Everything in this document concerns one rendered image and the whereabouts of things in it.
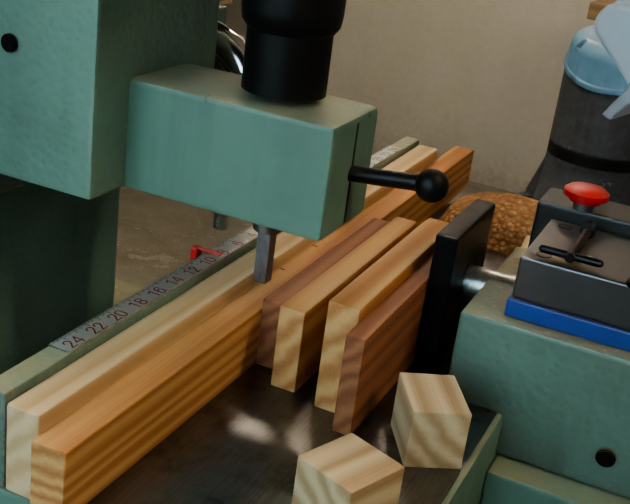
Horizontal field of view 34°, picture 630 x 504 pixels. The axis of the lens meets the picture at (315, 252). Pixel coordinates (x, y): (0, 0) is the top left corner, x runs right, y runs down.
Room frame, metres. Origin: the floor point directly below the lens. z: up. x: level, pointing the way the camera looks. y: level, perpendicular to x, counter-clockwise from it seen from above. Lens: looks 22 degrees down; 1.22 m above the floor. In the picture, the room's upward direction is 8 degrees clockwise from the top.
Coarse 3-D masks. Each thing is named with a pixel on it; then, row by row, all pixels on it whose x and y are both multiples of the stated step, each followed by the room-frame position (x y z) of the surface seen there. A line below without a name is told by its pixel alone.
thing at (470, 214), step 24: (456, 216) 0.65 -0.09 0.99; (480, 216) 0.66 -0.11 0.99; (456, 240) 0.61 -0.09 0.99; (480, 240) 0.67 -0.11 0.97; (432, 264) 0.61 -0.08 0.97; (456, 264) 0.62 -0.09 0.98; (480, 264) 0.68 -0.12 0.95; (432, 288) 0.61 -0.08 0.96; (456, 288) 0.63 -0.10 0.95; (480, 288) 0.63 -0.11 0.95; (432, 312) 0.61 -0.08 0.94; (456, 312) 0.64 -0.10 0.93; (432, 336) 0.61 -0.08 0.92; (432, 360) 0.61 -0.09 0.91
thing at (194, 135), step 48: (144, 96) 0.60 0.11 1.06; (192, 96) 0.59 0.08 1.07; (240, 96) 0.60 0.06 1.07; (144, 144) 0.60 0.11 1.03; (192, 144) 0.59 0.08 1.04; (240, 144) 0.58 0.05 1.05; (288, 144) 0.57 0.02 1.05; (336, 144) 0.56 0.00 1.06; (192, 192) 0.59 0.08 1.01; (240, 192) 0.58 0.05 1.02; (288, 192) 0.56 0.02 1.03; (336, 192) 0.57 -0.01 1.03
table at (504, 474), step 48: (240, 384) 0.56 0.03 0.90; (192, 432) 0.50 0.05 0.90; (240, 432) 0.50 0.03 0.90; (288, 432) 0.51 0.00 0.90; (336, 432) 0.52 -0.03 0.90; (384, 432) 0.52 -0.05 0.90; (480, 432) 0.54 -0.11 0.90; (144, 480) 0.45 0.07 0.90; (192, 480) 0.45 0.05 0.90; (240, 480) 0.46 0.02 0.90; (288, 480) 0.46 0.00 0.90; (432, 480) 0.48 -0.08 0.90; (480, 480) 0.53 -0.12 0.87; (528, 480) 0.54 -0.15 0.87
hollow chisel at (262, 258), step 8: (264, 240) 0.60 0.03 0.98; (272, 240) 0.60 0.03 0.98; (256, 248) 0.60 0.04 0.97; (264, 248) 0.60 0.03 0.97; (272, 248) 0.61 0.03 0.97; (256, 256) 0.60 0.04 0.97; (264, 256) 0.60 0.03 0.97; (272, 256) 0.61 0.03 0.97; (256, 264) 0.60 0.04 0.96; (264, 264) 0.60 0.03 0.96; (272, 264) 0.61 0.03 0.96; (256, 272) 0.60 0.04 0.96; (264, 272) 0.60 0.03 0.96; (256, 280) 0.60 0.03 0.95; (264, 280) 0.60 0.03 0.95
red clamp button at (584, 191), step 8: (568, 184) 0.66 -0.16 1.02; (576, 184) 0.66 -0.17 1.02; (584, 184) 0.66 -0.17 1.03; (592, 184) 0.67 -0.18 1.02; (568, 192) 0.65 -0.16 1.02; (576, 192) 0.65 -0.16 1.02; (584, 192) 0.65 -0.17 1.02; (592, 192) 0.65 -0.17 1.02; (600, 192) 0.65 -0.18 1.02; (576, 200) 0.65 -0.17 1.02; (584, 200) 0.65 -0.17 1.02; (592, 200) 0.65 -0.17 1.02; (600, 200) 0.65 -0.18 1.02; (608, 200) 0.65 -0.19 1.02
